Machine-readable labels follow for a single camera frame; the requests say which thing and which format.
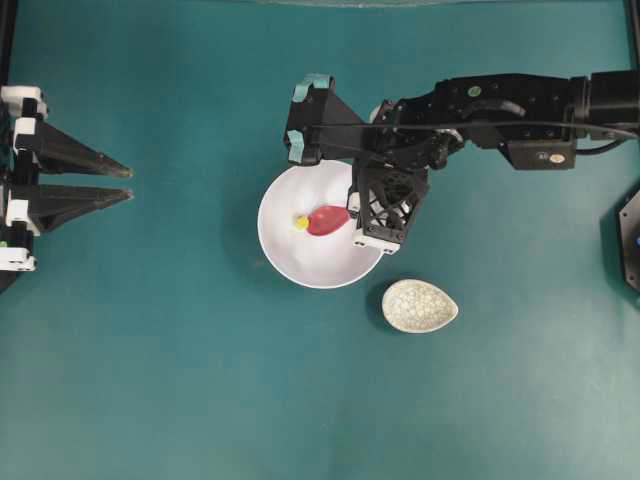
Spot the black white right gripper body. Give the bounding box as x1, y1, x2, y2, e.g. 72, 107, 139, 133
346, 164, 429, 254

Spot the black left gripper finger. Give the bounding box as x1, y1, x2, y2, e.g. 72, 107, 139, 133
19, 185, 133, 234
13, 118, 134, 178

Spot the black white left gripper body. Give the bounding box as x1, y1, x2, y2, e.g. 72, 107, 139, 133
1, 86, 48, 273

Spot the yellow hexagonal prism block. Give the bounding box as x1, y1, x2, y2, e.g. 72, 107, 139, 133
294, 216, 310, 231

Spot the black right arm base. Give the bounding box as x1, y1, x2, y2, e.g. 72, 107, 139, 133
600, 184, 639, 308

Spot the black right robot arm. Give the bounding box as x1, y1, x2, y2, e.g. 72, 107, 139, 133
339, 70, 639, 254

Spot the white round bowl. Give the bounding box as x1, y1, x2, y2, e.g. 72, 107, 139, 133
257, 160, 383, 289

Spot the speckled teardrop spoon rest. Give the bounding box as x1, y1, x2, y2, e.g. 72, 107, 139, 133
381, 279, 459, 334

